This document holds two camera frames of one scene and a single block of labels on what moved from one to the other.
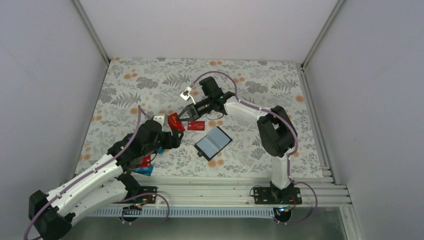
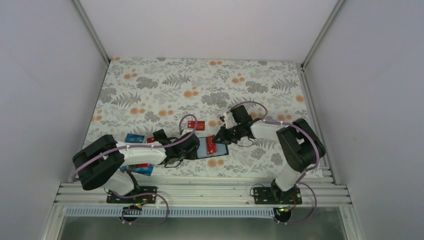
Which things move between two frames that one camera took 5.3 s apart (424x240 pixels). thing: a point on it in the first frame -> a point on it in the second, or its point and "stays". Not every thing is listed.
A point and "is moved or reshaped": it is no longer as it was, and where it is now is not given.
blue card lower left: [147, 170] stays
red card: [175, 125] -> [211, 147]
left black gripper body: [167, 144] -> [189, 156]
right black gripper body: [206, 108] -> [231, 136]
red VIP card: [196, 125] stays
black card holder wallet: [212, 144] is moved or reshaped
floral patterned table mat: [214, 103] stays
